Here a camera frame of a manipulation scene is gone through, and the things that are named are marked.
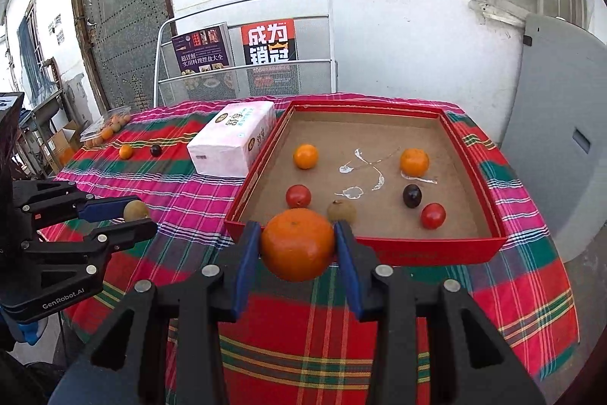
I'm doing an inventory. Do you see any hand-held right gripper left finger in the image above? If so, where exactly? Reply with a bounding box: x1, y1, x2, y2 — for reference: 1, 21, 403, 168
57, 220, 263, 405

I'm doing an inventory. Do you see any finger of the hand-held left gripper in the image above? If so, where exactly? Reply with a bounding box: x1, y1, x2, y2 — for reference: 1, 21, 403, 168
21, 219, 158, 266
13, 180, 142, 226

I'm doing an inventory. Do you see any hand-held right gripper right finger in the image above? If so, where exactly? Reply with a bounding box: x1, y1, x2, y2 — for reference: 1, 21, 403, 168
333, 220, 546, 405

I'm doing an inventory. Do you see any brown kiwi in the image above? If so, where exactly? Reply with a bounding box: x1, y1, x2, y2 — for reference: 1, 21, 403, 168
327, 199, 357, 224
123, 200, 151, 222

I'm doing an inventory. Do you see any large orange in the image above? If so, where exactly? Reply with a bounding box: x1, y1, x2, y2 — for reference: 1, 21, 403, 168
261, 208, 337, 282

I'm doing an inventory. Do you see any red cardboard box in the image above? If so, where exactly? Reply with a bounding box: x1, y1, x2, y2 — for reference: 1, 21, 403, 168
224, 99, 507, 266

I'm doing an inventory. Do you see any red tomato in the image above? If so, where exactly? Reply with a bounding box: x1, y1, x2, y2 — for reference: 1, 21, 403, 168
285, 184, 312, 208
420, 202, 447, 230

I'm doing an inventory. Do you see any medium orange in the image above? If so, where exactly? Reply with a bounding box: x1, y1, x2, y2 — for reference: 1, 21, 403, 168
399, 148, 430, 177

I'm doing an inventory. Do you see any person's left forearm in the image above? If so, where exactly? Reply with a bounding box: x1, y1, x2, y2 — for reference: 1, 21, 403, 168
0, 348, 64, 405

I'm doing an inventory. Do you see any person's left hand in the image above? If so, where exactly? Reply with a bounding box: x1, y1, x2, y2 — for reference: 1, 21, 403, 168
0, 310, 48, 346

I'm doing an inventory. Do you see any brown cardboard carton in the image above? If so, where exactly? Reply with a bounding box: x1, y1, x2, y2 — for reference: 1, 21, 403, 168
45, 123, 81, 169

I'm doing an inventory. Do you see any plaid tablecloth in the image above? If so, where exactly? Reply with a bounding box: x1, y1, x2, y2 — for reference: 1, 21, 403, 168
38, 94, 582, 405

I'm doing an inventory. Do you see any clear plastic fruit container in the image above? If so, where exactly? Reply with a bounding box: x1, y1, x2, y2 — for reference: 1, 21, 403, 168
80, 105, 132, 147

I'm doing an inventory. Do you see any white tissue pack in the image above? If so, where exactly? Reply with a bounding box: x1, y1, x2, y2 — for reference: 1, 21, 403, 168
186, 101, 277, 177

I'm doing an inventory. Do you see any metal sink stand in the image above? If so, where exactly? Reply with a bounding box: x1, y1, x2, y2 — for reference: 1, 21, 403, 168
19, 96, 62, 173

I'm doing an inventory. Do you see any white metal mesh chair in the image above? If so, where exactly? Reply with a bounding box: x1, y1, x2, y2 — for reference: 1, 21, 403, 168
153, 0, 338, 107

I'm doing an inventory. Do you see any blue barred window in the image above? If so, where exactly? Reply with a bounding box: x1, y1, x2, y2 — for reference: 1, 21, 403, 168
16, 0, 50, 95

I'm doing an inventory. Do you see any purple cookbook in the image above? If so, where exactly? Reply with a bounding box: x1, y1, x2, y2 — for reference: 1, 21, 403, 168
171, 22, 236, 90

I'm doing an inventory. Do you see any orange and black book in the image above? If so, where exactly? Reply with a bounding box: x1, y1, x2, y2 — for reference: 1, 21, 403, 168
241, 19, 300, 95

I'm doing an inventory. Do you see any grey plastic cabinet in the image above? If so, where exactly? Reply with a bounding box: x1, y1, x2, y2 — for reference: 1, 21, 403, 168
500, 12, 607, 247

